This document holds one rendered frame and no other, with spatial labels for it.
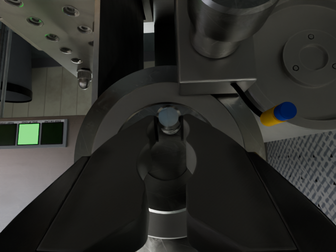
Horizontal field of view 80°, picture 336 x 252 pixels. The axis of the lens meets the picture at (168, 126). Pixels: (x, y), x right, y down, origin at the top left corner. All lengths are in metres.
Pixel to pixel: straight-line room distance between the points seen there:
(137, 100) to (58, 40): 0.32
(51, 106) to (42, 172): 2.23
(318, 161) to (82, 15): 0.39
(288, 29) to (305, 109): 0.07
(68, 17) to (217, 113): 0.30
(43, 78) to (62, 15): 2.58
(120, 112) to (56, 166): 0.42
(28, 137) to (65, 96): 2.14
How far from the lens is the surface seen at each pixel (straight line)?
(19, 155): 0.62
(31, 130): 0.60
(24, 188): 0.61
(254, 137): 0.17
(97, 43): 0.20
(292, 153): 0.35
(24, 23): 0.44
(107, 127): 0.16
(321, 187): 0.31
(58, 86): 2.81
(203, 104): 0.16
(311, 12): 0.23
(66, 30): 0.42
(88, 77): 0.56
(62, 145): 0.56
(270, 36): 0.21
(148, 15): 0.51
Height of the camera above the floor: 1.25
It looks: 9 degrees down
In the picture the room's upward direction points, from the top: 178 degrees clockwise
